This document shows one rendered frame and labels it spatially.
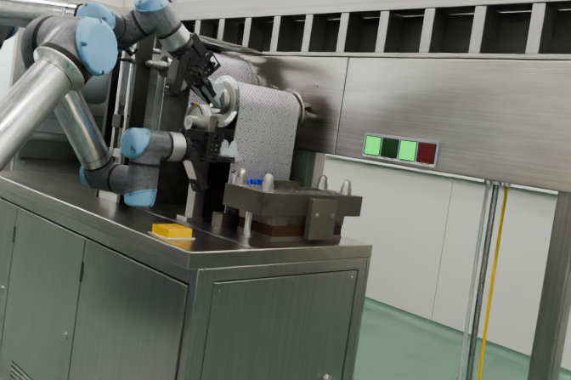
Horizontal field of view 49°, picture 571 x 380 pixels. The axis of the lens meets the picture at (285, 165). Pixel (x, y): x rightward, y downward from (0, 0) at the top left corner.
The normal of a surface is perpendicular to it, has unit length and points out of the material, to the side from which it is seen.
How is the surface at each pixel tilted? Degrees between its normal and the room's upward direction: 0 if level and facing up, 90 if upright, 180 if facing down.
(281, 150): 90
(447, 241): 90
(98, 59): 84
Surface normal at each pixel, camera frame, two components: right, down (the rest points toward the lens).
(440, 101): -0.71, -0.06
